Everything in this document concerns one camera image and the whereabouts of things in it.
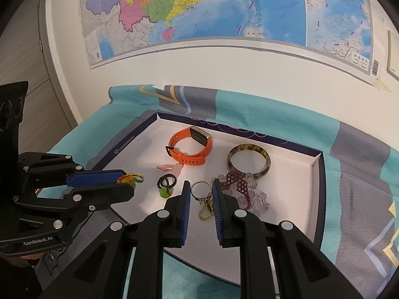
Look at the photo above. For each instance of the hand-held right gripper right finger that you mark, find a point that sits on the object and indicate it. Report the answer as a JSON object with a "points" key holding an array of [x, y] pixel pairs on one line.
{"points": [[217, 205]]}

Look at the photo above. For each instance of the white navy-rimmed box tray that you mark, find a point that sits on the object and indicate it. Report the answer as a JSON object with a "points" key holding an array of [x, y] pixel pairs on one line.
{"points": [[280, 199]]}

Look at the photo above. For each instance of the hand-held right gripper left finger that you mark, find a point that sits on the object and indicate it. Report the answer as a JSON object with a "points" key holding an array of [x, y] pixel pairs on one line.
{"points": [[185, 205]]}

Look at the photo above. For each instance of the pink hair clip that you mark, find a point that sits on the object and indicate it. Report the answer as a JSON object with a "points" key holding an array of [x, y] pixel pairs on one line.
{"points": [[165, 166]]}

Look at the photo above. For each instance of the white wall socket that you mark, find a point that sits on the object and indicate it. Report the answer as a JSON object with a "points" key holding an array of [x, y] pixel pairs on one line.
{"points": [[394, 56]]}

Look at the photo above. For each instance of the blue sea wall map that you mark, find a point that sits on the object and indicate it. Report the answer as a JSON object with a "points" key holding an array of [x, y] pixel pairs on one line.
{"points": [[336, 15]]}

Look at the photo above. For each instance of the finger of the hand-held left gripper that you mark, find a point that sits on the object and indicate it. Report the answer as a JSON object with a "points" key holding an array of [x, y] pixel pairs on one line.
{"points": [[106, 194], [96, 177]]}

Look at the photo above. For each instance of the orange smartwatch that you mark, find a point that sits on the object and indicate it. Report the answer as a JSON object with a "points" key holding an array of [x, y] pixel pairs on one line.
{"points": [[187, 157]]}

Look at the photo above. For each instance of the large wall map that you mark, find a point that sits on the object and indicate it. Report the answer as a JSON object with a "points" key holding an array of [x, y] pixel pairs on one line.
{"points": [[187, 0]]}

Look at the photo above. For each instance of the piece of clear tape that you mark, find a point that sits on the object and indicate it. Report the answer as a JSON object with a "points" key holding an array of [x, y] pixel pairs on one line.
{"points": [[382, 84]]}

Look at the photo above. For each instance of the teal grey patterned blanket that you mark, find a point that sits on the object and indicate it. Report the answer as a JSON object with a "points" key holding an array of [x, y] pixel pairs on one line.
{"points": [[280, 121]]}

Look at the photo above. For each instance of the grey cabinet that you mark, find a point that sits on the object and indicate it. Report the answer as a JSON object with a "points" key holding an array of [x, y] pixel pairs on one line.
{"points": [[37, 53]]}

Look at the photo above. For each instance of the tortoiseshell bangle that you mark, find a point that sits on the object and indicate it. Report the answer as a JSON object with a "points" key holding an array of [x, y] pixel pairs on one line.
{"points": [[233, 155]]}

